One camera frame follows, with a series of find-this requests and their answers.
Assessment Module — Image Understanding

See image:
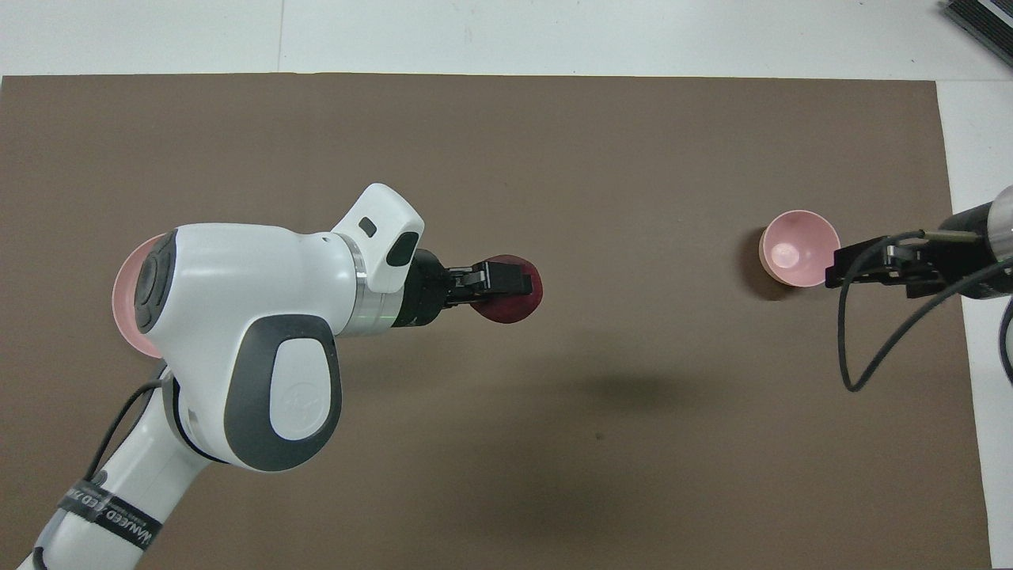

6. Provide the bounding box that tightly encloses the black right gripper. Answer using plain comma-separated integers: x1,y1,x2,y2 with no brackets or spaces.
825,202,1002,300

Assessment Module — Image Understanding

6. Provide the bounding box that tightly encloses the pink bowl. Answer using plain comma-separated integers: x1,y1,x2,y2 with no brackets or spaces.
759,209,842,288

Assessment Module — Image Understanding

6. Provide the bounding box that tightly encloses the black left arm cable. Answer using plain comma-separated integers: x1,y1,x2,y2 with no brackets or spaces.
83,360,173,485

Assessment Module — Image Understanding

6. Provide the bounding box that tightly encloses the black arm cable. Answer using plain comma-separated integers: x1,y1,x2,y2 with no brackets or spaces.
838,230,1013,393
83,360,173,485

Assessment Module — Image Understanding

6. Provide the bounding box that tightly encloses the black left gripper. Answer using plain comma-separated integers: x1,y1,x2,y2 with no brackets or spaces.
392,249,533,329

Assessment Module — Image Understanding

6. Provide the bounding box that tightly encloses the grey ribbed metal device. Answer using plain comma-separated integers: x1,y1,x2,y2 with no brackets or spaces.
942,0,1013,68

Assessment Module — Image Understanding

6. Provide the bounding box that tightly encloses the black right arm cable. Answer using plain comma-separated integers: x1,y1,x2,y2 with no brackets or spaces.
838,230,1013,393

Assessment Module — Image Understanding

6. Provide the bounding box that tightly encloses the pink plate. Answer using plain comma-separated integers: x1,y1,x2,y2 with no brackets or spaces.
112,232,173,359

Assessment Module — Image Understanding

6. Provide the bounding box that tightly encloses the brown table mat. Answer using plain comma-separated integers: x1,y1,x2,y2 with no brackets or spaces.
0,74,994,570

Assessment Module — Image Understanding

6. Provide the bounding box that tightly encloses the dark red apple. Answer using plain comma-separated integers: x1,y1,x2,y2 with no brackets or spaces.
472,254,544,325

